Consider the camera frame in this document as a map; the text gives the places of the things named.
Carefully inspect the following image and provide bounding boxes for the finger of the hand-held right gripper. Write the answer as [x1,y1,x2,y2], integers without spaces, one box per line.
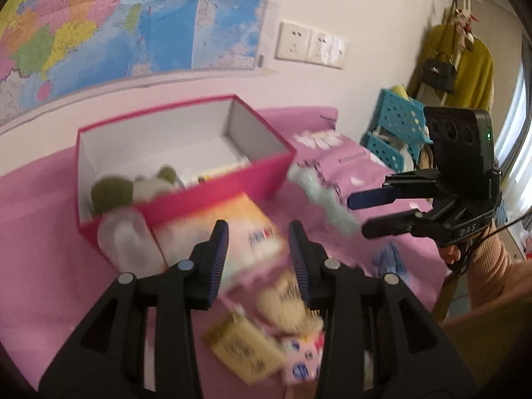
[361,208,435,239]
[347,170,442,211]

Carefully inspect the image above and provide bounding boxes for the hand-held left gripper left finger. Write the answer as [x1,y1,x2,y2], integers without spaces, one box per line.
[38,219,230,399]

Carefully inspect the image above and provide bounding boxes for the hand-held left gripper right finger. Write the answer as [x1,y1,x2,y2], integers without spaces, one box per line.
[289,219,478,399]

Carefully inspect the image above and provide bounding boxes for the large soft tissue pack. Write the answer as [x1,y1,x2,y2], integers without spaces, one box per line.
[154,193,287,296]

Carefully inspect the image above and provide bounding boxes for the pink cardboard box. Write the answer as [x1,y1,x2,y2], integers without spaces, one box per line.
[76,94,297,264]

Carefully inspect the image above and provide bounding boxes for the white plastic bottle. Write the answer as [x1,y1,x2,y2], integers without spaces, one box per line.
[97,208,167,275]

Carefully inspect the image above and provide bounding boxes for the yellow tissue packet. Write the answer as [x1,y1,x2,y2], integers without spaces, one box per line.
[203,314,287,385]

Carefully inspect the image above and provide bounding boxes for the pink floral tissue packet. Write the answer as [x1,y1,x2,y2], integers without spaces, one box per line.
[280,332,325,385]

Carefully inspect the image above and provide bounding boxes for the person's right forearm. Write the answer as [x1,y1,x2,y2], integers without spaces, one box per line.
[457,223,532,321]

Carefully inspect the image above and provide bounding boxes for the person's right hand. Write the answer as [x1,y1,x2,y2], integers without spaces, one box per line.
[438,242,469,274]

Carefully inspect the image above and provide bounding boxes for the blue perforated basket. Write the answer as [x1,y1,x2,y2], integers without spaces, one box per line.
[377,88,430,142]
[361,132,406,171]

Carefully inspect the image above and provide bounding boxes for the window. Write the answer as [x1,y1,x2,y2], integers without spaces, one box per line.
[494,37,532,169]

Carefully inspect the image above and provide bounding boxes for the yellow coat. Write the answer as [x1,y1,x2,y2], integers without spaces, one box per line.
[409,25,495,113]

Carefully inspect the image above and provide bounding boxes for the black handbag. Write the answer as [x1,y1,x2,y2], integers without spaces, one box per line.
[421,52,456,94]

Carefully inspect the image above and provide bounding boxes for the green plush toy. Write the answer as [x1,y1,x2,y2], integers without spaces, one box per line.
[90,166,186,217]

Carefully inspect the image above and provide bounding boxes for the hanging plush ornament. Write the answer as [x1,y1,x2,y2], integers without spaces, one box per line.
[453,8,478,46]

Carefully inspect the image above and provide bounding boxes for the person's yellow garment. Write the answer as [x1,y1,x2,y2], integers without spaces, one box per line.
[441,312,532,387]

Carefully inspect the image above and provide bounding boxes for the pink floral bed sheet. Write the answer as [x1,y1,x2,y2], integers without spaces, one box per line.
[0,106,450,399]

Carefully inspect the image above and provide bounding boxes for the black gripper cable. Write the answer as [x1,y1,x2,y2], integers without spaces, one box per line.
[465,214,532,275]

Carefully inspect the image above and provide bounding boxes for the white wall socket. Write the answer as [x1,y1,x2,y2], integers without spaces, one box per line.
[276,21,312,62]
[308,29,349,69]

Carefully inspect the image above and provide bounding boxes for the blue wall map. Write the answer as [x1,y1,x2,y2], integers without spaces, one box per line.
[192,0,273,71]

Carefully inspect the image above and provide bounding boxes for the colourful wall map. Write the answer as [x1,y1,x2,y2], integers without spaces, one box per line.
[0,0,200,125]

